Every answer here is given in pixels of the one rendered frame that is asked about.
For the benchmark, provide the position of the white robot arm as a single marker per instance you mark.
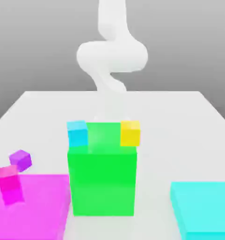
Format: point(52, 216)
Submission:
point(112, 54)

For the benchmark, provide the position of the small yellow cube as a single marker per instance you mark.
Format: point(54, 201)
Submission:
point(130, 134)

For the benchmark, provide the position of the small blue cube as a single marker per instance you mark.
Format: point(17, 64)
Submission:
point(77, 135)

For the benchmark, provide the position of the small purple cube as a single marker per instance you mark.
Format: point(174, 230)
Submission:
point(21, 159)

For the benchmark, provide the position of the small pink cube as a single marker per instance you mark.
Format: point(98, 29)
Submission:
point(9, 185)

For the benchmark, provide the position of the large green box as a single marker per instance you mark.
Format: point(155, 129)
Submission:
point(103, 180)

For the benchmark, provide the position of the large magenta box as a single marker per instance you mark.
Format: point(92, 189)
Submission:
point(39, 206)

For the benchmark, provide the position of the large cyan box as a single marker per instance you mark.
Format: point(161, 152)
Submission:
point(204, 206)

